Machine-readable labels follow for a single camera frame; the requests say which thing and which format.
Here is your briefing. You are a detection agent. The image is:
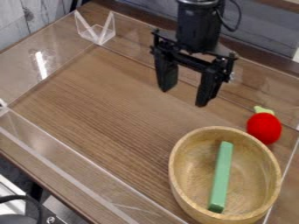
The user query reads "red plush strawberry toy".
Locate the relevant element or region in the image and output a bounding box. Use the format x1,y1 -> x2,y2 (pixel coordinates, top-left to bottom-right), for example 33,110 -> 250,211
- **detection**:
247,106 -> 283,145

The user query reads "clear acrylic tray wall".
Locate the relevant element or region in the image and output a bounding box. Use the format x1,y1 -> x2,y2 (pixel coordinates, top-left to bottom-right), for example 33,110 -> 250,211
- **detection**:
0,100 -> 188,224

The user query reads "green rectangular block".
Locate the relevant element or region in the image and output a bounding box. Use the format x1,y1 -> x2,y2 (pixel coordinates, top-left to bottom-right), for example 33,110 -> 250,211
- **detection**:
208,141 -> 234,214

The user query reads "black device with screw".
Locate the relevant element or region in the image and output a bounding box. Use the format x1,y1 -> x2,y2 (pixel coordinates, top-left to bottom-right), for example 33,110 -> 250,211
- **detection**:
0,206 -> 65,224

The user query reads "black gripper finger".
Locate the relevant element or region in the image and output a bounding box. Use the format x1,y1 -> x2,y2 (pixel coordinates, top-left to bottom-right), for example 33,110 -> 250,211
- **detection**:
154,51 -> 179,92
195,67 -> 223,107

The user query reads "wooden bowl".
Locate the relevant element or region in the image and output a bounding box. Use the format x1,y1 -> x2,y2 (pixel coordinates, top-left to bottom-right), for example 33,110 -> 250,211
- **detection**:
168,126 -> 282,224

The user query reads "black cable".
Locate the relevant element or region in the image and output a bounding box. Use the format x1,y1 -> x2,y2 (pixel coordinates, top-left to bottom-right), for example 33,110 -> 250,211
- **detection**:
216,0 -> 243,33

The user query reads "clear acrylic corner bracket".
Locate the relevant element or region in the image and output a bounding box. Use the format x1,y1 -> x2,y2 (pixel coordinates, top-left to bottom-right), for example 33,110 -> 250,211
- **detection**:
73,10 -> 116,46

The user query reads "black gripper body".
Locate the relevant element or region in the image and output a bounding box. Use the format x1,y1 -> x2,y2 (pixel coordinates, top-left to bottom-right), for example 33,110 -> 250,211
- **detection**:
151,0 -> 239,82

